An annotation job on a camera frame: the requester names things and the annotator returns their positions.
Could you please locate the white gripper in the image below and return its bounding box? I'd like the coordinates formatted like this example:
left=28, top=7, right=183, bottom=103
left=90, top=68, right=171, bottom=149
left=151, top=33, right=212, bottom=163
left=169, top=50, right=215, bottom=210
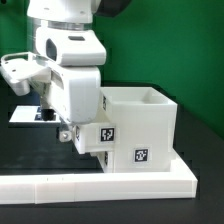
left=37, top=65, right=101, bottom=142

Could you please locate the white drawer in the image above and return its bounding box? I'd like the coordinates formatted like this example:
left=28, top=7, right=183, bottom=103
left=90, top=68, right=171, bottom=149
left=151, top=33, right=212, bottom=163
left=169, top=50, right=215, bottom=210
left=97, top=151, right=114, bottom=173
left=71, top=109, right=118, bottom=156

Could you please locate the white drawer cabinet box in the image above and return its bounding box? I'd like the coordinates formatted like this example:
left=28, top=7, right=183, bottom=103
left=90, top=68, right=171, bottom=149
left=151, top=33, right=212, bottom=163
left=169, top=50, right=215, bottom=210
left=101, top=87, right=177, bottom=173

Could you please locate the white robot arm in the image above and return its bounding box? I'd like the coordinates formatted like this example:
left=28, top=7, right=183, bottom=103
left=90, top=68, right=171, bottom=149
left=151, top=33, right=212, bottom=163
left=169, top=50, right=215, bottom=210
left=27, top=0, right=132, bottom=142

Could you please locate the fiducial marker sheet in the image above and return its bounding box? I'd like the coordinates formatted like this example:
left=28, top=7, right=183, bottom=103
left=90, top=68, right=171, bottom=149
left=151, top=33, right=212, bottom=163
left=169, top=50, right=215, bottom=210
left=9, top=105, right=62, bottom=124

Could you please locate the white L-shaped fence wall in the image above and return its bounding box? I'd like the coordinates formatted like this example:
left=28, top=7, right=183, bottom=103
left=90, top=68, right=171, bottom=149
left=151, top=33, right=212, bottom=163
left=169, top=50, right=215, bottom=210
left=0, top=156, right=197, bottom=204

